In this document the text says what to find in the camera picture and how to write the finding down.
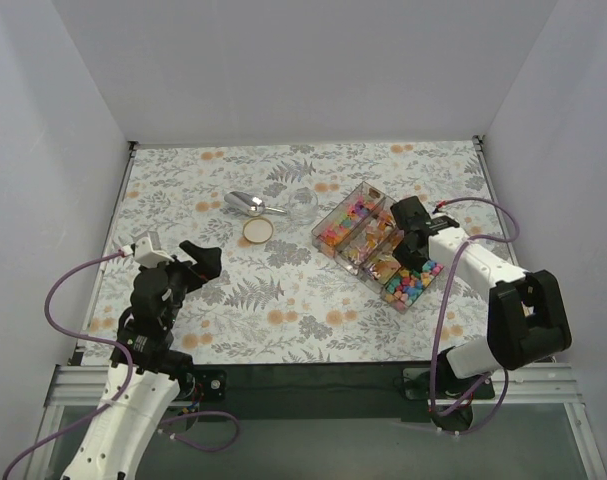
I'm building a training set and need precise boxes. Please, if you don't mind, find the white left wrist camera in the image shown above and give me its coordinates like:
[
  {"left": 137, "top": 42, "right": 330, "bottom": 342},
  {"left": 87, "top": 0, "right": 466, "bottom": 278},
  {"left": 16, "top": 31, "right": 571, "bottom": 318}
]
[{"left": 120, "top": 232, "right": 173, "bottom": 269}]

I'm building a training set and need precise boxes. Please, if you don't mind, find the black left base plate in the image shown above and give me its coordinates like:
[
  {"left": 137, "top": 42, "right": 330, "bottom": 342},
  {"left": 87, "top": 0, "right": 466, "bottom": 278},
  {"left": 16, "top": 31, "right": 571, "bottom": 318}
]
[{"left": 176, "top": 369, "right": 227, "bottom": 403}]

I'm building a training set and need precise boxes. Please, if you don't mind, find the clear divided candy box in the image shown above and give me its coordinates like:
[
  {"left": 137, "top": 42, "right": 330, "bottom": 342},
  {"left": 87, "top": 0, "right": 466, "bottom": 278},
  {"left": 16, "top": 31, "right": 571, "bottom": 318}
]
[{"left": 312, "top": 182, "right": 443, "bottom": 313}]

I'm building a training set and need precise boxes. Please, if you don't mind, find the clear glass jar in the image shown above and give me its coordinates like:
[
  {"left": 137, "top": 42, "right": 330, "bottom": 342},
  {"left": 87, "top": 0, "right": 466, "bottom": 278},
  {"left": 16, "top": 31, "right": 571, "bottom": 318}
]
[{"left": 287, "top": 187, "right": 319, "bottom": 225}]

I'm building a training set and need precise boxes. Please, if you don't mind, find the floral patterned table mat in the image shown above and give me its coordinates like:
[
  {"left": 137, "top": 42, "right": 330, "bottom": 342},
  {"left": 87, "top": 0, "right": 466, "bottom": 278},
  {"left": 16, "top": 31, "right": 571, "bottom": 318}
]
[{"left": 111, "top": 141, "right": 513, "bottom": 364}]

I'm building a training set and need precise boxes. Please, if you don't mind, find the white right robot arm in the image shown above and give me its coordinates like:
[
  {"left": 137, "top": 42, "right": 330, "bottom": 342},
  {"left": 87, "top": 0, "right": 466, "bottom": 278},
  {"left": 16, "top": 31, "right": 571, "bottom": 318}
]
[{"left": 391, "top": 196, "right": 572, "bottom": 398}]

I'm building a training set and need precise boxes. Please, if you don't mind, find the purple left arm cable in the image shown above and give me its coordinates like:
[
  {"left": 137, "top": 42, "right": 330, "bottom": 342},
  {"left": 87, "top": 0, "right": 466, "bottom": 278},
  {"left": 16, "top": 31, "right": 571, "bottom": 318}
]
[{"left": 2, "top": 249, "right": 242, "bottom": 480}]

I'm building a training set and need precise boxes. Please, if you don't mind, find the aluminium frame rail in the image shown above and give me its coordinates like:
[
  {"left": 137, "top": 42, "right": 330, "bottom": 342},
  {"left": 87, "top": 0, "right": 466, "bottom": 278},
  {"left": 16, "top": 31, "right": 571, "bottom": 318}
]
[{"left": 26, "top": 362, "right": 607, "bottom": 479}]

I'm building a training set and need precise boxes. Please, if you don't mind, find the silver metal scoop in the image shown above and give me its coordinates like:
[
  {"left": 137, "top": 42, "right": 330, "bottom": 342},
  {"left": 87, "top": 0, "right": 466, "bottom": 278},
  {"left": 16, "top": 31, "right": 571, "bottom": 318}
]
[{"left": 224, "top": 191, "right": 288, "bottom": 217}]

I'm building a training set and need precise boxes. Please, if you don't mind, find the round wooden jar lid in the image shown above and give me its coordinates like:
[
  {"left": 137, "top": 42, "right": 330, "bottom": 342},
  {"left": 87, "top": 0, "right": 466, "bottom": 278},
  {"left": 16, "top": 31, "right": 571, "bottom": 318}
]
[{"left": 242, "top": 217, "right": 274, "bottom": 244}]

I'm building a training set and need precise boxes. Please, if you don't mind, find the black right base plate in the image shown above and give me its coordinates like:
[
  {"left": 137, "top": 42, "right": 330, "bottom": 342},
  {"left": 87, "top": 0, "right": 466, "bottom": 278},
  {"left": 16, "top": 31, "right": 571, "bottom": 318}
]
[{"left": 398, "top": 368, "right": 496, "bottom": 400}]

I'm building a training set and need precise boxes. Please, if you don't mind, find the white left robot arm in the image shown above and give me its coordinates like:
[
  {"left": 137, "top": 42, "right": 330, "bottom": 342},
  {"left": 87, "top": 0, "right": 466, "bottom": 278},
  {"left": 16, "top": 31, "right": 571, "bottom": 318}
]
[{"left": 62, "top": 237, "right": 222, "bottom": 479}]

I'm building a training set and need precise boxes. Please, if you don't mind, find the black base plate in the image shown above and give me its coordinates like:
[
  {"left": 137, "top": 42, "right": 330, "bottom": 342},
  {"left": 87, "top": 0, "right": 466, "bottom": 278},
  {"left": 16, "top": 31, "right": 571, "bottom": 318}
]
[
  {"left": 176, "top": 369, "right": 227, "bottom": 403},
  {"left": 398, "top": 368, "right": 496, "bottom": 400}
]

